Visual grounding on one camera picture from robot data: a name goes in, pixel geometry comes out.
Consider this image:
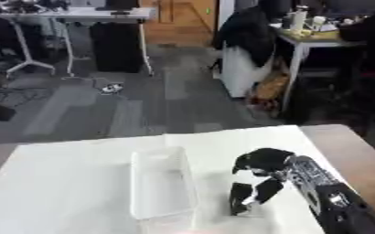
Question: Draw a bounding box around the black cabinet under desk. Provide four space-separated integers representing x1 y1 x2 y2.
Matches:
88 22 145 73

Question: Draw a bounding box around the white desk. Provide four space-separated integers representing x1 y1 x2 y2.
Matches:
0 6 159 77

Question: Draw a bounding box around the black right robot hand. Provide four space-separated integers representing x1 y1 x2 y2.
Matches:
230 147 296 206

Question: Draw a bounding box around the person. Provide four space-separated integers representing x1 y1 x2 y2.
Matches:
336 3 375 80

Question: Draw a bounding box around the clear plastic box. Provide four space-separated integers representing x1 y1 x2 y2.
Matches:
128 145 200 221

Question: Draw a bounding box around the cluttered white table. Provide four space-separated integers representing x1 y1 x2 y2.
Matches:
269 21 369 113

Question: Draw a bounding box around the brown bag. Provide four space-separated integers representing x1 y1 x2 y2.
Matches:
246 59 294 112

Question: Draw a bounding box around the white power strip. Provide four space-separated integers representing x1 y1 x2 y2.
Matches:
99 83 127 95

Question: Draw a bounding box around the black rectangular block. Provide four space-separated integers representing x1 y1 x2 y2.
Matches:
227 182 257 217

